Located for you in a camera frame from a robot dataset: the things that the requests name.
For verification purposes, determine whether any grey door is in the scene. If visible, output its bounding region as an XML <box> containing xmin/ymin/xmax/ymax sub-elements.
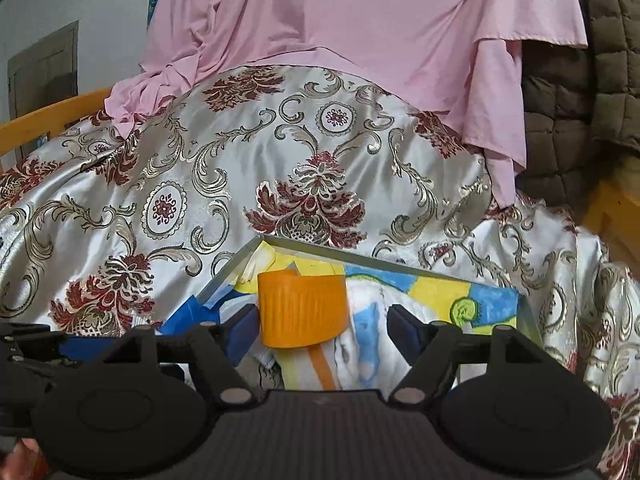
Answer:
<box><xmin>5</xmin><ymin>20</ymin><xmax>81</xmax><ymax>126</ymax></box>

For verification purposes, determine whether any brown quilted blanket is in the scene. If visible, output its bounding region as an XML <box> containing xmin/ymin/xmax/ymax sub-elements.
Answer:
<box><xmin>515</xmin><ymin>0</ymin><xmax>640</xmax><ymax>226</ymax></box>

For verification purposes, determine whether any orange blue striped sock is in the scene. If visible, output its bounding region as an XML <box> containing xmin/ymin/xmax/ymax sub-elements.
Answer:
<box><xmin>255</xmin><ymin>269</ymin><xmax>406</xmax><ymax>392</ymax></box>

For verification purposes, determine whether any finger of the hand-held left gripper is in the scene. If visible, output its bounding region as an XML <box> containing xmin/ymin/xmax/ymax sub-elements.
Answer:
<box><xmin>0</xmin><ymin>322</ymin><xmax>123</xmax><ymax>363</ymax></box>

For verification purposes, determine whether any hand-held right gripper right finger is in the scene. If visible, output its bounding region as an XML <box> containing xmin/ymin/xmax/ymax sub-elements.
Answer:
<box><xmin>387</xmin><ymin>303</ymin><xmax>552</xmax><ymax>407</ymax></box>

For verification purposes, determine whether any shallow tray with cartoon print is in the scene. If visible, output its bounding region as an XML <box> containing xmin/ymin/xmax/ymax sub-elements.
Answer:
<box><xmin>160</xmin><ymin>234</ymin><xmax>543</xmax><ymax>391</ymax></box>

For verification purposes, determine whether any wooden bed frame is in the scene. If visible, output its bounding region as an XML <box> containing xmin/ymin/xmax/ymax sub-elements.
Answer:
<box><xmin>582</xmin><ymin>160</ymin><xmax>640</xmax><ymax>266</ymax></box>

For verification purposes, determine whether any pink bed sheet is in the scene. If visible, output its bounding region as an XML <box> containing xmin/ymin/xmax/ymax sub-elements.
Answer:
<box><xmin>102</xmin><ymin>0</ymin><xmax>590</xmax><ymax>208</ymax></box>

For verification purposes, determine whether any wooden bed rail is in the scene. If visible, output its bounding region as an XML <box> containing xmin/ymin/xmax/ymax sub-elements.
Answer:
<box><xmin>0</xmin><ymin>87</ymin><xmax>116</xmax><ymax>158</ymax></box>

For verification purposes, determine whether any floral satin bedspread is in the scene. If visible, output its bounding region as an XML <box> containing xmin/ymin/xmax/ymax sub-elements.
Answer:
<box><xmin>0</xmin><ymin>62</ymin><xmax>640</xmax><ymax>480</ymax></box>

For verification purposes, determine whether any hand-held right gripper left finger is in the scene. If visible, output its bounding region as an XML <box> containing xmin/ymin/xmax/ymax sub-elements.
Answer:
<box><xmin>100</xmin><ymin>304</ymin><xmax>259</xmax><ymax>407</ymax></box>

